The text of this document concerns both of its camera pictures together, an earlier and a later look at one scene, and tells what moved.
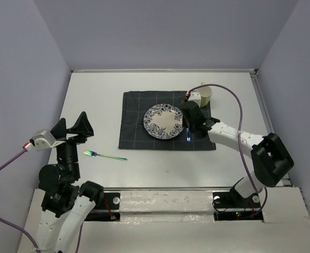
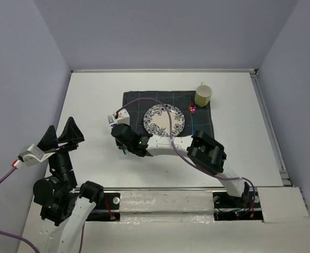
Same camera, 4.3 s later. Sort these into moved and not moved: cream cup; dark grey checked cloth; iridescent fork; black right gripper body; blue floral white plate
Moved: iridescent fork; black right gripper body
Not moved: dark grey checked cloth; blue floral white plate; cream cup
